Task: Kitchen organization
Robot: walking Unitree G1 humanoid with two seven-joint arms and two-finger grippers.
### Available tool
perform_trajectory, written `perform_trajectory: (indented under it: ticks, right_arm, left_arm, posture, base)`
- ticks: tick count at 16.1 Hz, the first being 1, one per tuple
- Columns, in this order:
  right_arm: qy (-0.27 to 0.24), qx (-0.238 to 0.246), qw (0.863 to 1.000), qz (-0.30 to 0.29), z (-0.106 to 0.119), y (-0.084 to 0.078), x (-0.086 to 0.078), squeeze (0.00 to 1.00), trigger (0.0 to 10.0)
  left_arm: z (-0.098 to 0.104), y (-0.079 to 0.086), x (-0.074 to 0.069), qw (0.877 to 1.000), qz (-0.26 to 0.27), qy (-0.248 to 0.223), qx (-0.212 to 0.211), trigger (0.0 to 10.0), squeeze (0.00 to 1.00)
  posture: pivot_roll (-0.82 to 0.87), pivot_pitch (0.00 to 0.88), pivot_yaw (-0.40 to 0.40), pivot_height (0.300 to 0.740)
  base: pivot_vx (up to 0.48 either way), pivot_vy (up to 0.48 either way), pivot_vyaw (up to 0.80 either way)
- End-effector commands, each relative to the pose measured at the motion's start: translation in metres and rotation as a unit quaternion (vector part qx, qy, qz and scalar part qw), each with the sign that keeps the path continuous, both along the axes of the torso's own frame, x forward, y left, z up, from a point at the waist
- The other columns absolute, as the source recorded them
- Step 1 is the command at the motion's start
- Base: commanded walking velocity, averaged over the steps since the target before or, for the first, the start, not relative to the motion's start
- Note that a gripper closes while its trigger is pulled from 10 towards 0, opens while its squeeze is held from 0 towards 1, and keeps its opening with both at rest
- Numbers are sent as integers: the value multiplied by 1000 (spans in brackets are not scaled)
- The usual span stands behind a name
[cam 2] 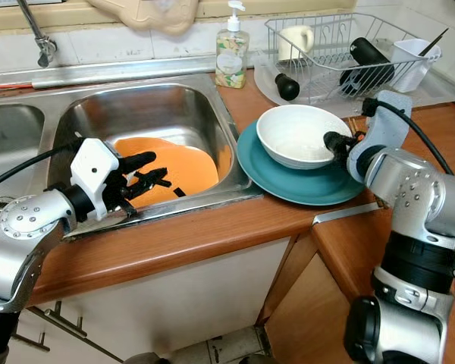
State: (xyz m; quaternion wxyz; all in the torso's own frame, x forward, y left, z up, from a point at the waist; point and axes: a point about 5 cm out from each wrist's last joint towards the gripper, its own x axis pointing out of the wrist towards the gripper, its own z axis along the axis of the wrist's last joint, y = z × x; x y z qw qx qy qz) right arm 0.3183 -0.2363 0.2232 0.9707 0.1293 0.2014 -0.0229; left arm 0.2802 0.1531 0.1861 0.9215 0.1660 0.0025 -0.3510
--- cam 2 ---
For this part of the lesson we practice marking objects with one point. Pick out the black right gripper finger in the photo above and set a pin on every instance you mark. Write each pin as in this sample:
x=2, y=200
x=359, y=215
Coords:
x=343, y=156
x=336, y=141

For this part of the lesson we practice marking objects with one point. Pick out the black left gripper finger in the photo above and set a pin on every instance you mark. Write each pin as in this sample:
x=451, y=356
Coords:
x=142, y=161
x=144, y=186

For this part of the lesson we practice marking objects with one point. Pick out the white ceramic bowl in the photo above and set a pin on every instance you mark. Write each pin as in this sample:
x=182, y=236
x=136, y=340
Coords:
x=296, y=136

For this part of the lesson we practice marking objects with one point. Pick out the orange plate with black stripes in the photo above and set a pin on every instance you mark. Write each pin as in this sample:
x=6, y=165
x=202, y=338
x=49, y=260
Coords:
x=189, y=171

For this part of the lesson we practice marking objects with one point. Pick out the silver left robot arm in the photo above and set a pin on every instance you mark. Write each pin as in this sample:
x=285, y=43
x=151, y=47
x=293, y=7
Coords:
x=23, y=250

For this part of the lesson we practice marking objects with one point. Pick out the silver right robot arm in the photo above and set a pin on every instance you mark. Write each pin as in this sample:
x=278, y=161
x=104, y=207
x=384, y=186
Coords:
x=409, y=189

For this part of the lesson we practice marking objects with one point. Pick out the stainless steel double sink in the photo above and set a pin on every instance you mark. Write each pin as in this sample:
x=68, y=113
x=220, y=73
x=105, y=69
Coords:
x=144, y=114

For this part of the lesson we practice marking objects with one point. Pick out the metal counter joint strip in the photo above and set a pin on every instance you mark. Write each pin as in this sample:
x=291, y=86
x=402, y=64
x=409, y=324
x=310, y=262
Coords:
x=337, y=214

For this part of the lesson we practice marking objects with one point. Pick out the teal dinner plate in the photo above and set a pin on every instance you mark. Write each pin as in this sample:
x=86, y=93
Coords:
x=280, y=186

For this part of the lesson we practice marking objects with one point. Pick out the small black round bottle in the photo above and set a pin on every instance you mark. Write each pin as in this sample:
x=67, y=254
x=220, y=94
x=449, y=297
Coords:
x=287, y=87

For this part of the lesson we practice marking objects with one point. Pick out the large black bottle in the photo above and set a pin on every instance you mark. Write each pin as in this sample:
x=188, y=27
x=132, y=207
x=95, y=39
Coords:
x=368, y=54

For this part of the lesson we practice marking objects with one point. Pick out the white utensil cup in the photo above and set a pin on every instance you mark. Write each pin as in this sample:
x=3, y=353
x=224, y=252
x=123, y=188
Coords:
x=413, y=64

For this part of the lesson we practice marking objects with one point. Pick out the cream mug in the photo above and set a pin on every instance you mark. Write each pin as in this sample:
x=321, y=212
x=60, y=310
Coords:
x=296, y=42

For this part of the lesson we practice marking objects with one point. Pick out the white cabinet door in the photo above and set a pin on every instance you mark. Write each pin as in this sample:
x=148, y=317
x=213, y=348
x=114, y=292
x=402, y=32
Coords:
x=182, y=303

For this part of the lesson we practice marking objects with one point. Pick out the black utensil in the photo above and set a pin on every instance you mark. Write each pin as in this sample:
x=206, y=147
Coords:
x=434, y=43

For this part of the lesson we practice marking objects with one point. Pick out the clear soap pump bottle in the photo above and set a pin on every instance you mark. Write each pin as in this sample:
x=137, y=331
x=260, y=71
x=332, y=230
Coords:
x=231, y=61

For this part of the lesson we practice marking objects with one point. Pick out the beige cloth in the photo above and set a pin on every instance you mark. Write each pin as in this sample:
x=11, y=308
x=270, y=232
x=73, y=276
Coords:
x=152, y=17

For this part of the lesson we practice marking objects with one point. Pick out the chrome faucet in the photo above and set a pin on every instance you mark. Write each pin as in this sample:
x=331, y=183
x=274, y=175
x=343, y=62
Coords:
x=45, y=49

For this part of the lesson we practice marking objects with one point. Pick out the brown wooden cabinet door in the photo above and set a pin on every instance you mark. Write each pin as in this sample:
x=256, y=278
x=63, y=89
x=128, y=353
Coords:
x=311, y=318

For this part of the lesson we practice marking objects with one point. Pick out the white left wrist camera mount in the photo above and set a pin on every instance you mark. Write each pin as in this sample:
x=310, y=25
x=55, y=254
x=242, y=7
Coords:
x=95, y=171

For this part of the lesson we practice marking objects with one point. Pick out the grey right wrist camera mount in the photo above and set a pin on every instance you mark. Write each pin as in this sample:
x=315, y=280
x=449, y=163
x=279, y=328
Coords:
x=383, y=133

